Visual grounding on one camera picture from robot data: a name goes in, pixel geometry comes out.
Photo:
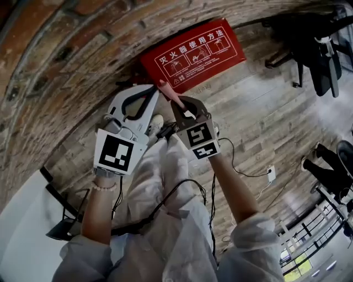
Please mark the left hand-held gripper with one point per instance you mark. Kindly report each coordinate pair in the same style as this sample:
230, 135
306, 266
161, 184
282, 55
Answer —
115, 152

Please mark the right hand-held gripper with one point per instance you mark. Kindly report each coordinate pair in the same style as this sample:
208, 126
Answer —
201, 137

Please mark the pink cloth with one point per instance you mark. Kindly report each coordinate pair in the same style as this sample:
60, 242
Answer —
166, 88

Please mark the red fire extinguisher box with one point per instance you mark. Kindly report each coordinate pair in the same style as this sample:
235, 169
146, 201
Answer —
234, 52

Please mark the person's right forearm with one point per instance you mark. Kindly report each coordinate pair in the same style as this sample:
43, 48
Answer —
234, 190

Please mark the person's left forearm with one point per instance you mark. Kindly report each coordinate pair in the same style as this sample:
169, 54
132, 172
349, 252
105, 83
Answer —
96, 214

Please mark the person's white left shoe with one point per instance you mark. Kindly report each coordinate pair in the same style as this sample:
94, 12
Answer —
156, 124

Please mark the small black box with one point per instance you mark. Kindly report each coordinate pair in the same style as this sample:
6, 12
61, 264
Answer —
165, 131

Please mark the white trousers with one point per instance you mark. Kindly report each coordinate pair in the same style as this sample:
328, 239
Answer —
160, 176

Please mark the black office chair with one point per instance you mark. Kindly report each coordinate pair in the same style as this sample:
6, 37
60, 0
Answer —
322, 74

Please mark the light grey shirt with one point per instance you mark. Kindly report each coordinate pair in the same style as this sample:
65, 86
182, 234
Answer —
171, 253

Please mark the black metal railing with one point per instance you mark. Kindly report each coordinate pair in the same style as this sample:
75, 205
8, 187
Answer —
309, 228

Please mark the white table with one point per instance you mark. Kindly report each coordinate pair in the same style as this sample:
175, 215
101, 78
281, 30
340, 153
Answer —
24, 234

